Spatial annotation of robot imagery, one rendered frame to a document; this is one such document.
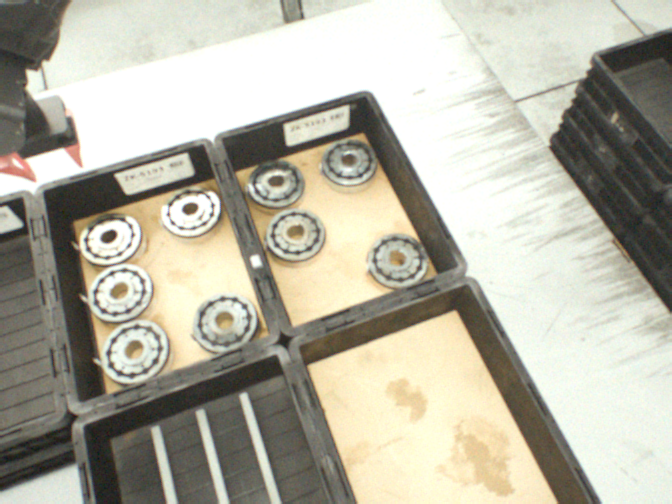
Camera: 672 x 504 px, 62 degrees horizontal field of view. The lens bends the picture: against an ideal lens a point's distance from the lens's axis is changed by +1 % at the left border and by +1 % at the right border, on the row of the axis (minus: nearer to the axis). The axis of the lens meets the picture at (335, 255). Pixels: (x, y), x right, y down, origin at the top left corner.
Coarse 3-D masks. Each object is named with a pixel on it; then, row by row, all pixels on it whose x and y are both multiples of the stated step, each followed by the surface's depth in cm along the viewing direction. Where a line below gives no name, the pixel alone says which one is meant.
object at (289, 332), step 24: (360, 96) 101; (264, 120) 98; (288, 120) 99; (384, 120) 98; (216, 144) 96; (408, 168) 94; (240, 192) 91; (240, 216) 89; (432, 216) 89; (264, 264) 85; (456, 264) 86; (408, 288) 83; (336, 312) 81; (360, 312) 81; (288, 336) 80
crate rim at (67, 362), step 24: (192, 144) 96; (96, 168) 94; (120, 168) 94; (216, 168) 95; (48, 240) 87; (240, 240) 88; (48, 264) 85; (264, 288) 83; (264, 312) 82; (72, 360) 79; (216, 360) 78; (72, 384) 77; (72, 408) 75; (96, 408) 75
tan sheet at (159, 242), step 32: (224, 224) 100; (160, 256) 97; (192, 256) 97; (224, 256) 97; (160, 288) 94; (192, 288) 94; (224, 288) 94; (96, 320) 92; (160, 320) 92; (192, 320) 92; (192, 352) 89
